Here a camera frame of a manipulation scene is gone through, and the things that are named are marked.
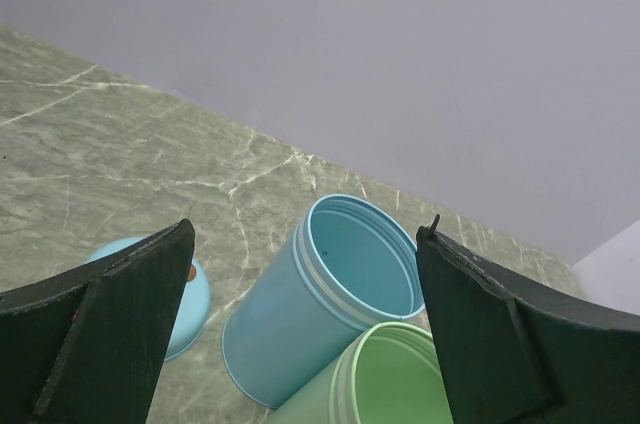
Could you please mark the blue cylindrical canister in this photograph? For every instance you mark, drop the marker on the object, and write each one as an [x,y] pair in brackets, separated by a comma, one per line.
[346,267]

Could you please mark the green cylindrical canister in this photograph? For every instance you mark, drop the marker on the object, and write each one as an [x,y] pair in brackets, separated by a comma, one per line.
[388,375]

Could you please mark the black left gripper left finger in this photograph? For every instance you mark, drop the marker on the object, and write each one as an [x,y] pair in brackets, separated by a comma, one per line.
[34,322]

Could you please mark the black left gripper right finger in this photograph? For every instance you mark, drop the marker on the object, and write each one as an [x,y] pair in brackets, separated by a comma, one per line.
[512,350]

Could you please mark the blue canister lid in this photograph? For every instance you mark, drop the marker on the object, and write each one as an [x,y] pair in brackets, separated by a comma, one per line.
[187,304]

